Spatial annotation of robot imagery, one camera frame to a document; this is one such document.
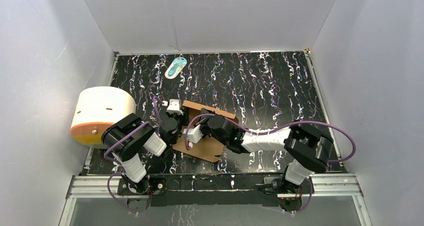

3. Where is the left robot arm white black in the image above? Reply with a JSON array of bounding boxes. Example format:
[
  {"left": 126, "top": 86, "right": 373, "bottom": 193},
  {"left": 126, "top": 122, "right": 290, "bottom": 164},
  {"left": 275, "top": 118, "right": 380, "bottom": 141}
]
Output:
[{"left": 101, "top": 112, "right": 189, "bottom": 195}]

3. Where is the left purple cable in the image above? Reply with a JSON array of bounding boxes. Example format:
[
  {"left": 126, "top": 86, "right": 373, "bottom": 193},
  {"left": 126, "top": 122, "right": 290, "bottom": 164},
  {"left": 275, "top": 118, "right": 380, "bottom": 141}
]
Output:
[{"left": 104, "top": 95, "right": 168, "bottom": 215}]

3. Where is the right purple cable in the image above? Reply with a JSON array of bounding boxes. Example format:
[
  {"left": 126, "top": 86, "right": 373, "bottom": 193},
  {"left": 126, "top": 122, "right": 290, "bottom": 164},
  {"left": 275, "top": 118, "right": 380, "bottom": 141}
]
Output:
[{"left": 184, "top": 113, "right": 357, "bottom": 215}]

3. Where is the brown cardboard box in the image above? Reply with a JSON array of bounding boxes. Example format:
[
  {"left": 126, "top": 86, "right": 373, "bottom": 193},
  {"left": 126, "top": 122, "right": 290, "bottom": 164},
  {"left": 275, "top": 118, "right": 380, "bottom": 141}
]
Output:
[{"left": 172, "top": 100, "right": 239, "bottom": 163}]

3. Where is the white orange round container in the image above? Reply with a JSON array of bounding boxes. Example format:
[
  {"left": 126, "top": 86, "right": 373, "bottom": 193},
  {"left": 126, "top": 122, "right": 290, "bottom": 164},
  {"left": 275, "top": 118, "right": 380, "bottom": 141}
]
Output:
[{"left": 70, "top": 86, "right": 136, "bottom": 149}]

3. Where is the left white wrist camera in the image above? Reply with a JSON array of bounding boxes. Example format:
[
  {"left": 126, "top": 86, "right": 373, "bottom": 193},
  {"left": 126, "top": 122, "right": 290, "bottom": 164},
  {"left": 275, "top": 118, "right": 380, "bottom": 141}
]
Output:
[{"left": 161, "top": 99, "right": 184, "bottom": 115}]

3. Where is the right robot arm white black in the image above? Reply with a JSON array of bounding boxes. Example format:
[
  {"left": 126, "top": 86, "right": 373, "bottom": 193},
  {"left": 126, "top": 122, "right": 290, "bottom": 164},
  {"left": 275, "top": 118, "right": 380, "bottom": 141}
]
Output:
[{"left": 186, "top": 110, "right": 334, "bottom": 195}]

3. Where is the aluminium front rail frame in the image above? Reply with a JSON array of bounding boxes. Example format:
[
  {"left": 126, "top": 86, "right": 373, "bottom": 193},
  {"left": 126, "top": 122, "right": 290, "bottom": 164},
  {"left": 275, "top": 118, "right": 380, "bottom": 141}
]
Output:
[{"left": 59, "top": 173, "right": 372, "bottom": 226}]

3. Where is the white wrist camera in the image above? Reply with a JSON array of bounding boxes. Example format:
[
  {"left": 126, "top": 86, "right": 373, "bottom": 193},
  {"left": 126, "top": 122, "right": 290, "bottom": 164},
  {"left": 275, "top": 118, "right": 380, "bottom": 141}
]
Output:
[
  {"left": 161, "top": 99, "right": 184, "bottom": 115},
  {"left": 183, "top": 125, "right": 203, "bottom": 151}
]

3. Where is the purple cable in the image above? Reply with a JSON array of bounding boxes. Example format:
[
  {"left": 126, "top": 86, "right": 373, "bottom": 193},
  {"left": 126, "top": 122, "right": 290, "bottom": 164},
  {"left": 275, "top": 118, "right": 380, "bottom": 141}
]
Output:
[
  {"left": 184, "top": 113, "right": 357, "bottom": 215},
  {"left": 104, "top": 95, "right": 168, "bottom": 215}
]

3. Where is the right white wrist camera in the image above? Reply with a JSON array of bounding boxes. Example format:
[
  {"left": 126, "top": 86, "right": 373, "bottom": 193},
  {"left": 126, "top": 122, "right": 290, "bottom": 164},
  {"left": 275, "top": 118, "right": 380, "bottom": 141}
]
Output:
[{"left": 183, "top": 125, "right": 203, "bottom": 151}]

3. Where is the blue white blister package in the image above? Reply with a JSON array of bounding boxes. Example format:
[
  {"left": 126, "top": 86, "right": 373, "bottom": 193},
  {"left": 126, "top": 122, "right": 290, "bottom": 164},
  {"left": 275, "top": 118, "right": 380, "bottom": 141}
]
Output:
[{"left": 165, "top": 57, "right": 187, "bottom": 80}]

